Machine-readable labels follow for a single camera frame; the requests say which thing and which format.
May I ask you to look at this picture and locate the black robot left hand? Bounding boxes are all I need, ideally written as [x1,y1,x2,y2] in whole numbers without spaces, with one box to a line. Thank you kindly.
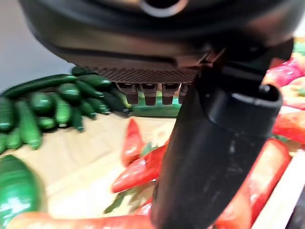
[19,0,305,229]

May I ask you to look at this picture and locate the green vegetable behind fingertips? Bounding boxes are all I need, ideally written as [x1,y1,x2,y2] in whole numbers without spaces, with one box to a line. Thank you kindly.
[132,97,182,118]

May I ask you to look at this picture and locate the red chili pepper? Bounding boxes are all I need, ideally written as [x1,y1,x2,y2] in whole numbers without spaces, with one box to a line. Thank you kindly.
[121,118,145,167]
[132,202,153,217]
[111,142,169,194]

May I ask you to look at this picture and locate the large red pointed pepper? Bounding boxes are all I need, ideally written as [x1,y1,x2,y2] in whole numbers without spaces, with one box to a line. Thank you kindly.
[246,138,292,225]
[213,189,253,229]

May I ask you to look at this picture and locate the small green cucumber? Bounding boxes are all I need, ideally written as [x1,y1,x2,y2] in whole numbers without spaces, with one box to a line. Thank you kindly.
[15,100,43,150]
[71,66,96,77]
[30,92,53,114]
[0,133,7,155]
[76,74,112,88]
[102,89,132,115]
[58,83,81,102]
[0,97,15,132]
[37,116,57,130]
[6,128,22,150]
[80,100,96,119]
[87,97,111,115]
[71,107,84,132]
[51,93,72,126]
[76,81,105,100]

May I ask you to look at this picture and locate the long orange-red pepper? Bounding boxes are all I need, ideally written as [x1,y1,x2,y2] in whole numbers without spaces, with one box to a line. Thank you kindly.
[6,211,153,229]

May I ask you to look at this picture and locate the green leafy vegetable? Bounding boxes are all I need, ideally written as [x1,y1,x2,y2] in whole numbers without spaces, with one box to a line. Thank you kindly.
[293,41,305,56]

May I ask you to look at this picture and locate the long dark green cucumber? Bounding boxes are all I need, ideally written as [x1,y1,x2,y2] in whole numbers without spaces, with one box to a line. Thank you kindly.
[0,73,77,98]

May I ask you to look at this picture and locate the large green bell pepper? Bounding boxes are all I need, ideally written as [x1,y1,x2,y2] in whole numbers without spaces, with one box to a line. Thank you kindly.
[0,154,46,229]

